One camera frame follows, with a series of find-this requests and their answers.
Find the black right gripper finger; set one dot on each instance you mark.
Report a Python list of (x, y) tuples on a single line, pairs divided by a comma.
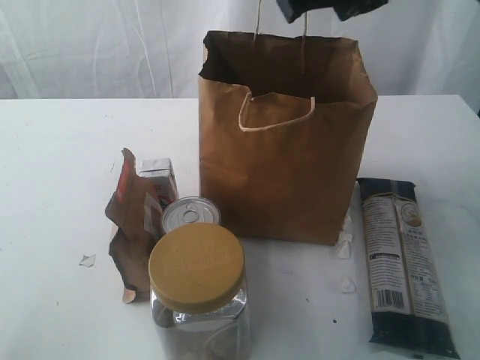
[(347, 9), (293, 9)]

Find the clear jar yellow lid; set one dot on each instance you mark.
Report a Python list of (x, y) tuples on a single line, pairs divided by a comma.
[(199, 294)]

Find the brown paper bag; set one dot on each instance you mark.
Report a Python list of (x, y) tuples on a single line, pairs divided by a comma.
[(283, 123)]

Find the white paper bits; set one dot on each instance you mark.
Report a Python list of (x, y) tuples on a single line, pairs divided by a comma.
[(347, 223)]

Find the white blue milk carton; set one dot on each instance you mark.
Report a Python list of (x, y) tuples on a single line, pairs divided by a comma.
[(160, 172)]

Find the silver pull-tab can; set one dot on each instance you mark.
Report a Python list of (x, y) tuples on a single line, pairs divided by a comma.
[(189, 210)]

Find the white crumpled lump middle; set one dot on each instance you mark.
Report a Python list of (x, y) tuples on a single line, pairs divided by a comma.
[(345, 237)]

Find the white crumpled lump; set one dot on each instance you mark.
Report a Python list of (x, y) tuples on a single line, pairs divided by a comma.
[(343, 250), (345, 237), (347, 286)]

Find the white crumpled lump lower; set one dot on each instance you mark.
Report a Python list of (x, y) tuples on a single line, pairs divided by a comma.
[(343, 250)]

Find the white crumpled lump far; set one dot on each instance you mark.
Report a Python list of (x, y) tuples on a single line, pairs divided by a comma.
[(347, 286)]

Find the brown snack pouch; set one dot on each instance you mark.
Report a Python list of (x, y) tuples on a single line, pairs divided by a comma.
[(135, 209)]

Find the long spaghetti packet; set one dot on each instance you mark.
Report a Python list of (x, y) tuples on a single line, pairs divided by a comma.
[(406, 301)]

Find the small torn paper scrap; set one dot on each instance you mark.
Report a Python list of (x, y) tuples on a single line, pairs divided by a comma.
[(87, 261)]

